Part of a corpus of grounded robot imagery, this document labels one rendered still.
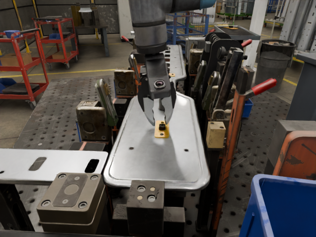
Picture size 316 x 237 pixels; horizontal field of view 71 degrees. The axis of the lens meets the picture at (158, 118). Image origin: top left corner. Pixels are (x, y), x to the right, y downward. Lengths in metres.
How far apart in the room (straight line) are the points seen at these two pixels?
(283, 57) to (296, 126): 3.37
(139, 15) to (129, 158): 0.30
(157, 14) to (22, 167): 0.43
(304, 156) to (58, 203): 0.32
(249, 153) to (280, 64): 2.70
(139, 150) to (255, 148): 0.71
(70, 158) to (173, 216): 0.27
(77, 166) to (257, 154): 0.80
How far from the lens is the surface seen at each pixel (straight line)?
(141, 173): 0.47
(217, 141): 0.51
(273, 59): 3.63
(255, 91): 0.57
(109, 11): 8.23
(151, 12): 0.50
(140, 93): 0.55
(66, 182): 0.39
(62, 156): 0.55
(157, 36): 0.50
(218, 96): 0.58
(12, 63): 3.19
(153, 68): 0.50
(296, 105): 1.16
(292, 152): 0.27
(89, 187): 0.37
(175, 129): 0.60
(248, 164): 1.01
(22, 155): 0.60
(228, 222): 0.79
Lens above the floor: 1.32
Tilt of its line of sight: 29 degrees down
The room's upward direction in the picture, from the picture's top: straight up
